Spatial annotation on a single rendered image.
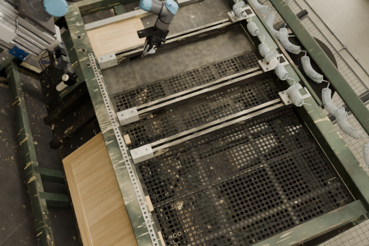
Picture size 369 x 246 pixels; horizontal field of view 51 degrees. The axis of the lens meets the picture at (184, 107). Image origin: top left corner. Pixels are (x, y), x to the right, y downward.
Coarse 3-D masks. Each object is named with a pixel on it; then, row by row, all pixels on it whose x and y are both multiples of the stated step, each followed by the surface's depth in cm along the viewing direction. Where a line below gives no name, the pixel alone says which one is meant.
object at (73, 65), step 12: (60, 36) 275; (60, 48) 266; (72, 48) 273; (48, 60) 271; (60, 60) 260; (72, 60) 269; (60, 72) 272; (72, 72) 264; (60, 84) 259; (72, 84) 260; (60, 96) 265
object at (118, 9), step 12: (120, 12) 303; (240, 60) 277; (156, 96) 260; (252, 96) 264; (168, 132) 246; (228, 144) 243; (240, 144) 247; (192, 156) 239; (204, 156) 241; (192, 180) 228; (312, 180) 228; (312, 204) 222; (288, 216) 219; (264, 228) 215; (228, 240) 212; (240, 240) 213
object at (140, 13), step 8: (184, 0) 299; (192, 0) 300; (200, 0) 304; (120, 16) 290; (128, 16) 290; (136, 16) 292; (144, 16) 295; (88, 24) 286; (96, 24) 286; (104, 24) 286
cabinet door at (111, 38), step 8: (112, 24) 288; (120, 24) 288; (128, 24) 288; (136, 24) 288; (88, 32) 284; (96, 32) 284; (104, 32) 284; (112, 32) 284; (120, 32) 284; (128, 32) 284; (136, 32) 284; (96, 40) 280; (104, 40) 281; (112, 40) 280; (120, 40) 280; (128, 40) 280; (136, 40) 280; (144, 40) 280; (96, 48) 276; (104, 48) 276; (112, 48) 276; (120, 48) 276; (96, 56) 272
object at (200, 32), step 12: (228, 12) 282; (252, 12) 282; (216, 24) 282; (228, 24) 281; (240, 24) 286; (168, 36) 275; (180, 36) 276; (192, 36) 276; (204, 36) 282; (132, 48) 269; (156, 48) 272; (168, 48) 277; (108, 60) 263; (120, 60) 268
